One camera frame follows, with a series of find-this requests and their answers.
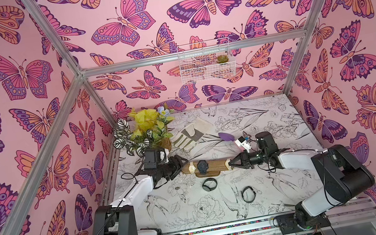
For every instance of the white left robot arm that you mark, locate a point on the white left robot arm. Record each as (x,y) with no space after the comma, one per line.
(119,218)

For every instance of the black chunky sport watch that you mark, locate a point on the black chunky sport watch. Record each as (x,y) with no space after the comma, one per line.
(203,167)

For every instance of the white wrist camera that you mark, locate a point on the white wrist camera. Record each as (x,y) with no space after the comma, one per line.
(164,155)
(244,143)

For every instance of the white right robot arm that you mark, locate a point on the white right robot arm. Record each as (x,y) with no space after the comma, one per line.
(343,177)

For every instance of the thin black watch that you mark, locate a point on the thin black watch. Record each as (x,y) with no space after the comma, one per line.
(249,194)

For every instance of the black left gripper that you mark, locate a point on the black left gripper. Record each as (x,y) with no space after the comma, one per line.
(176,168)

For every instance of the white wire wall basket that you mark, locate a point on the white wire wall basket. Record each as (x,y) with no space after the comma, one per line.
(197,61)

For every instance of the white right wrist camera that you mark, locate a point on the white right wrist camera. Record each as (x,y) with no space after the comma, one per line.
(244,143)

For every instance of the cream grey gardening glove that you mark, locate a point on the cream grey gardening glove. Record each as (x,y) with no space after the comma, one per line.
(189,137)

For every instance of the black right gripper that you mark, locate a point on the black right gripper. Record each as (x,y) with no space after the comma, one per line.
(242,161)

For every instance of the purple pink garden trowel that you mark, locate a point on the purple pink garden trowel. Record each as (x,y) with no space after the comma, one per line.
(227,137)

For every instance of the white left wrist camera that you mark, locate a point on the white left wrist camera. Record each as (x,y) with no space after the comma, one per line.
(164,155)

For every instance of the black round watch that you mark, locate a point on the black round watch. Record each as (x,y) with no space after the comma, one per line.
(210,184)

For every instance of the translucent beige watch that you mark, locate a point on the translucent beige watch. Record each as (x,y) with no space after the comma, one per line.
(227,165)

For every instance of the small green succulent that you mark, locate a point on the small green succulent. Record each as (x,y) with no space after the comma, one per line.
(222,59)

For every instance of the wooden watch stand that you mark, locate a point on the wooden watch stand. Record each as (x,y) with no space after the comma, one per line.
(215,168)

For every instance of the potted plant yellow leaves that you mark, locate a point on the potted plant yellow leaves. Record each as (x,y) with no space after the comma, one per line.
(146,129)

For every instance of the cream strap watch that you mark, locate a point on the cream strap watch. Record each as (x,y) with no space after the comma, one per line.
(191,168)

